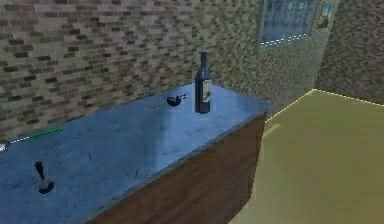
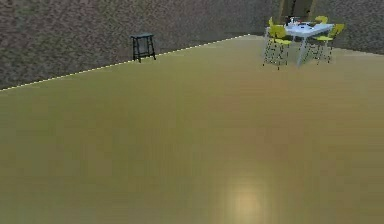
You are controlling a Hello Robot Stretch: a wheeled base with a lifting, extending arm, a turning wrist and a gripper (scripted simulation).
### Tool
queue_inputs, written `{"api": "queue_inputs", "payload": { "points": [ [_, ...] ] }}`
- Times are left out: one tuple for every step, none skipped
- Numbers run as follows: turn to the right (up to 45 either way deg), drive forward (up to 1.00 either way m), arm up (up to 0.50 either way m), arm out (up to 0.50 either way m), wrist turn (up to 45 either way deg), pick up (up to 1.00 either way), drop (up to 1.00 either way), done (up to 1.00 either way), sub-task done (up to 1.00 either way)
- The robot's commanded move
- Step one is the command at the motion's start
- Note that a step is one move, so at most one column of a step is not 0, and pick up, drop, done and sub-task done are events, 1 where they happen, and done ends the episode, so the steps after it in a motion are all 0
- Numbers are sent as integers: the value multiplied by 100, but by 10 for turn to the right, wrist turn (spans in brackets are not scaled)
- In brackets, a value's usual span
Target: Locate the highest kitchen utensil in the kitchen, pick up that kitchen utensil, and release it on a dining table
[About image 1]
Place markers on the small black ladle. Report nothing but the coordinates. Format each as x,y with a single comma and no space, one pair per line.
174,100

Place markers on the dark wine bottle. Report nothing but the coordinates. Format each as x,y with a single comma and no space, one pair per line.
202,86

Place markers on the brown counter with blue top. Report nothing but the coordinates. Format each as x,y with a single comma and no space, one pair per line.
140,146

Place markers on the window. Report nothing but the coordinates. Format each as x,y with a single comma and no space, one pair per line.
286,20

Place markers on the framed picture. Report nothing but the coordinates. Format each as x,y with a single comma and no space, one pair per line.
325,13

